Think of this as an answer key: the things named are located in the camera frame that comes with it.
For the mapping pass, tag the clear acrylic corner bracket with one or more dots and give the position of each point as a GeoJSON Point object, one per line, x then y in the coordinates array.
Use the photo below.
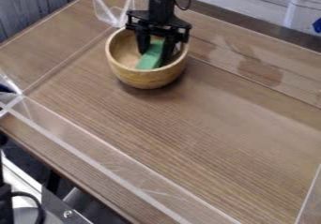
{"type": "Point", "coordinates": [113, 15]}

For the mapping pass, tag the metal bracket with screw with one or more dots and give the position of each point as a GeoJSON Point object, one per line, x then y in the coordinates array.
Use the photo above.
{"type": "Point", "coordinates": [59, 213]}

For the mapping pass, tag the clear acrylic table fence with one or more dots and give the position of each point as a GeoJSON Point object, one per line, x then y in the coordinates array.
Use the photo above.
{"type": "Point", "coordinates": [220, 149]}

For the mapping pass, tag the brown wooden bowl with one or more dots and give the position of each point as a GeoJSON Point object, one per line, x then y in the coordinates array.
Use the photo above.
{"type": "Point", "coordinates": [123, 57]}

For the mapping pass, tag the white bucket in background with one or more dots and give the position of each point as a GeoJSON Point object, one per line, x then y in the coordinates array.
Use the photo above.
{"type": "Point", "coordinates": [303, 16]}

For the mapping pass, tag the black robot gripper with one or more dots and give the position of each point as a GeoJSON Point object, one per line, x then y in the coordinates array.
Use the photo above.
{"type": "Point", "coordinates": [157, 21]}

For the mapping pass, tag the green rectangular block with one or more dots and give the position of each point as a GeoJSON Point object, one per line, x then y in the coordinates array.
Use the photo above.
{"type": "Point", "coordinates": [151, 58]}

